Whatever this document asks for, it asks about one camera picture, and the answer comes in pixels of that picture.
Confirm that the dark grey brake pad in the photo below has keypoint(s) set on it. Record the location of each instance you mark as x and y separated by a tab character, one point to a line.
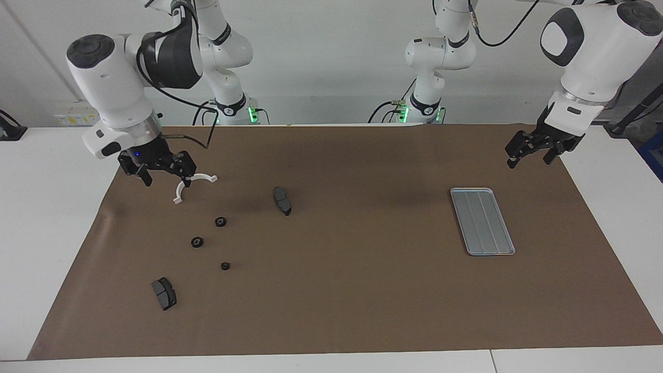
282	201
164	294

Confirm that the white curved plastic bracket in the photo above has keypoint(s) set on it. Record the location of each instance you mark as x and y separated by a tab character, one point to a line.
204	177

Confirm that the white wall socket box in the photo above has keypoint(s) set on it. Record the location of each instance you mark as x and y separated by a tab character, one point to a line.
77	111

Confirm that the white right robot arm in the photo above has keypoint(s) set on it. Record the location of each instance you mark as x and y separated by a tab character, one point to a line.
114	77

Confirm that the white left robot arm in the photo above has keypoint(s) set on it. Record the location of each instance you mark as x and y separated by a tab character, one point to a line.
595	52

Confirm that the black clamp base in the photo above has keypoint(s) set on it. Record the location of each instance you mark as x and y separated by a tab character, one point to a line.
10	132

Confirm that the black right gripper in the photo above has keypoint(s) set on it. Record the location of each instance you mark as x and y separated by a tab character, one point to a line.
155	158

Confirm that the brown table mat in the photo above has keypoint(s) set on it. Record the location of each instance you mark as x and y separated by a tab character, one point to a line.
362	290

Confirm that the grey slanted panel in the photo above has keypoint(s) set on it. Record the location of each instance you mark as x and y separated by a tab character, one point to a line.
647	77

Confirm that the blue crate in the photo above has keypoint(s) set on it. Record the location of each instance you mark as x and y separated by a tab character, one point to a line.
653	155

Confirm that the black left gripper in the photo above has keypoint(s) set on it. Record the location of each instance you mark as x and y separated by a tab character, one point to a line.
544	139

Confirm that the black pole stand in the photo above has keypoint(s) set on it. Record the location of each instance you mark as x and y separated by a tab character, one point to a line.
629	116

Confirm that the silver metal tray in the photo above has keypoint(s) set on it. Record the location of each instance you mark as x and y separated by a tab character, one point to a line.
481	223

